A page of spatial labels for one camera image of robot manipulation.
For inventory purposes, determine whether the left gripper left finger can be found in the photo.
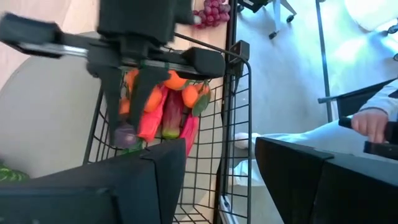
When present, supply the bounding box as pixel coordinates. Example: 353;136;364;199
0;138;187;224

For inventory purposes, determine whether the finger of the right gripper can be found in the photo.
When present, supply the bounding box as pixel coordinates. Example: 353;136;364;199
86;65;124;146
128;65;171;131

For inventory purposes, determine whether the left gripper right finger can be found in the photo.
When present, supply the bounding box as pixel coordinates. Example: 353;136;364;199
254;136;398;224

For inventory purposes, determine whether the orange tangerine cluster toy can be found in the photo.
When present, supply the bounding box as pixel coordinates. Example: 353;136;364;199
119;68;163;116
163;70;213;118

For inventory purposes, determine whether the red and green pepper toy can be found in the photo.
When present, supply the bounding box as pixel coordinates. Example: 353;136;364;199
160;90;185;140

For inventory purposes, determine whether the orange carrot toy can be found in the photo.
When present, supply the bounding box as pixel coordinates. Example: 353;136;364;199
137;85;169;143

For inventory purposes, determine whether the dark purple eggplant toy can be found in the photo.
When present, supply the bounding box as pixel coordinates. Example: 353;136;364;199
113;122;140;149

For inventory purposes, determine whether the red chili pepper toy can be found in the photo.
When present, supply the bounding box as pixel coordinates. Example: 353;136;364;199
179;114;200;157

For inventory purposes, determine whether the green striped vegetable toy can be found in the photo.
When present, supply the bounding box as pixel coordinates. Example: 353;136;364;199
0;161;31;184

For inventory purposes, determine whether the red grape bunch toy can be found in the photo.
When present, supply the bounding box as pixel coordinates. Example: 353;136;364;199
192;0;232;30

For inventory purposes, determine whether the person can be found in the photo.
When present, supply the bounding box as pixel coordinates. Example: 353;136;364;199
229;79;398;187

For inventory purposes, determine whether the round grey placemat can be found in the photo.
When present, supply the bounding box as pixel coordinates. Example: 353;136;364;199
0;30;220;218

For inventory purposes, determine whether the person's hand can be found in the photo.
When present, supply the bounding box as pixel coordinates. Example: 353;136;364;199
351;108;390;144

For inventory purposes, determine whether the black bar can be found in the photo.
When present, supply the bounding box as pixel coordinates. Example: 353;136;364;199
317;77;398;119

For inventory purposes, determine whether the black metal pole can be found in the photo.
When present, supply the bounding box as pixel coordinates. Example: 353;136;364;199
315;0;334;124

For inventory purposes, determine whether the wheeled chair base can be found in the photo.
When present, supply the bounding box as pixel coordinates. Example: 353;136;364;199
236;0;298;40

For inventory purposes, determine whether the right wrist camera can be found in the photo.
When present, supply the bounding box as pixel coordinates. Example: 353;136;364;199
98;0;196;46

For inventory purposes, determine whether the black control handle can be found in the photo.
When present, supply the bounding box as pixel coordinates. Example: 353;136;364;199
338;115;398;161

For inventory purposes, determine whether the black wire basket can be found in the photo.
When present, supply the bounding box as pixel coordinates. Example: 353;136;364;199
82;30;253;224

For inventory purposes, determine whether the small black camera box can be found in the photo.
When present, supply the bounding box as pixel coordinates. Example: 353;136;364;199
228;39;251;77

